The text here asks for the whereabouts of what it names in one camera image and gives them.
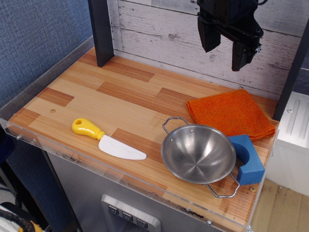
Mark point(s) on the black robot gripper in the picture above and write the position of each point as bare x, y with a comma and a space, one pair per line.
233, 19

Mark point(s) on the yellow handled white toy knife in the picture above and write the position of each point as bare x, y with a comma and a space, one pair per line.
106, 144

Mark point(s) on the orange folded cloth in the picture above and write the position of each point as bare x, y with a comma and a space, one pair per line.
233, 113

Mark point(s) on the blue wooden arch block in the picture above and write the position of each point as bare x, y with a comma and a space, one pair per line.
252, 170

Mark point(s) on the white grooved side unit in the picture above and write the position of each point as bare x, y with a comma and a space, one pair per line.
288, 165

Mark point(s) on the stainless toy cabinet front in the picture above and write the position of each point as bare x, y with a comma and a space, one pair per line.
84, 187

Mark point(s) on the grey button control panel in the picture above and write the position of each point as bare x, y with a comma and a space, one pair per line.
122, 217

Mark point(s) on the yellow black object bottom left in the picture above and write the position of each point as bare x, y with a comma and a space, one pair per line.
15, 219

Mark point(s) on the dark grey right post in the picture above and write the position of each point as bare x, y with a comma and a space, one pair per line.
293, 74

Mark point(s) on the dark grey post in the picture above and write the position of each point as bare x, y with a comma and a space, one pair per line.
293, 74
101, 28

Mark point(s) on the stainless steel two-handled bowl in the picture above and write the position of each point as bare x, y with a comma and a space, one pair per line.
198, 154

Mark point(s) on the dark grey left post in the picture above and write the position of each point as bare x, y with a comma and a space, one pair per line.
101, 28

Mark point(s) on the clear acrylic guard rail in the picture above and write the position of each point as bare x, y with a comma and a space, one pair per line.
135, 104

